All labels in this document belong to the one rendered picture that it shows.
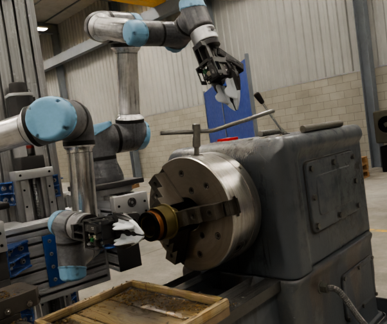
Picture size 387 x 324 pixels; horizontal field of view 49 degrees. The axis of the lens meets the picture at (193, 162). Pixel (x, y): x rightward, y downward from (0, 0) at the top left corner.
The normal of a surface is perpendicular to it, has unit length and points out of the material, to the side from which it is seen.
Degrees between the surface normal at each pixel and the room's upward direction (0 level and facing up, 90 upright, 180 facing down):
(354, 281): 90
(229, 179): 56
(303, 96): 90
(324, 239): 89
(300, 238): 89
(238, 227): 103
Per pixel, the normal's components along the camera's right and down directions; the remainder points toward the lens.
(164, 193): 0.50, -0.65
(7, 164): 0.60, -0.04
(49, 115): 0.00, 0.04
